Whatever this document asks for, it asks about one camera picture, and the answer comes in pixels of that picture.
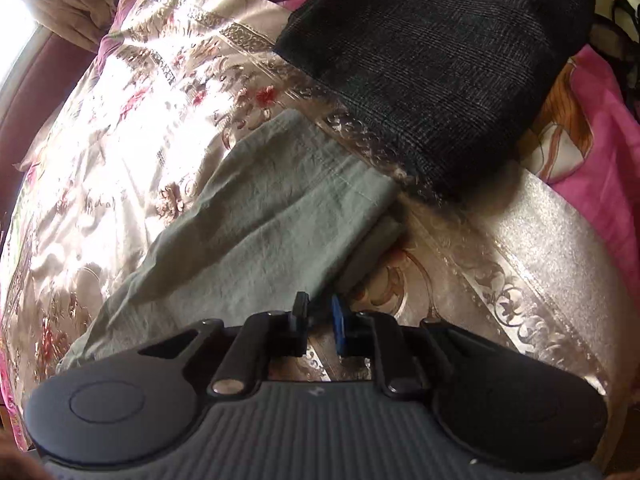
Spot cream curtain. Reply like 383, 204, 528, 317
30, 0, 151, 53

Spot dark patterned cloth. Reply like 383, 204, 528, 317
587, 0, 640, 111

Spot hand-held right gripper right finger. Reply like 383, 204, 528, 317
331, 296, 493, 402

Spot shiny floral beige bedspread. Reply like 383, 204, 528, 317
0, 0, 626, 456

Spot black knitted garment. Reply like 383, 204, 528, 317
272, 0, 596, 203

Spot grey-green pants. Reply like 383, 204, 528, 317
56, 109, 407, 372

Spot pink printed blanket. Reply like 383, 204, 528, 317
95, 0, 640, 311

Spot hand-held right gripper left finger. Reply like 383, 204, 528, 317
137, 291, 312, 397

